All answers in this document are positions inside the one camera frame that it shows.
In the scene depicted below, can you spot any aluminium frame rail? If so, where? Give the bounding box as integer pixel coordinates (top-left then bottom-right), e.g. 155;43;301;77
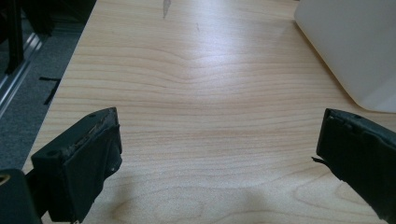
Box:
0;32;44;119

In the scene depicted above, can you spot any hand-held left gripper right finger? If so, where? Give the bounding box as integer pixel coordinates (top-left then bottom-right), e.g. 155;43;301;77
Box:
312;107;396;224

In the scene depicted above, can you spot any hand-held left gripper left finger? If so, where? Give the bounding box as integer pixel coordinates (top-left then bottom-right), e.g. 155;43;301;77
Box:
30;106;123;224

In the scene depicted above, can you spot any black metal stand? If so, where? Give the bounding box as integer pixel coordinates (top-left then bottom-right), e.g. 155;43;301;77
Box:
4;0;24;75

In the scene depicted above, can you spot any white plastic container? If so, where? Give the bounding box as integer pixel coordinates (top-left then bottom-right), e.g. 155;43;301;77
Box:
293;0;396;114

